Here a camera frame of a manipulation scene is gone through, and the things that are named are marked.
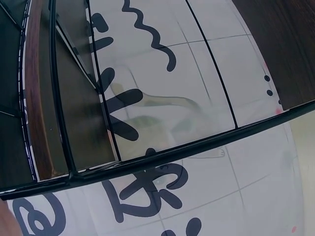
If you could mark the person's left hand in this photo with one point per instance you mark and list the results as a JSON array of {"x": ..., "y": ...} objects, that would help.
[{"x": 5, "y": 222}]

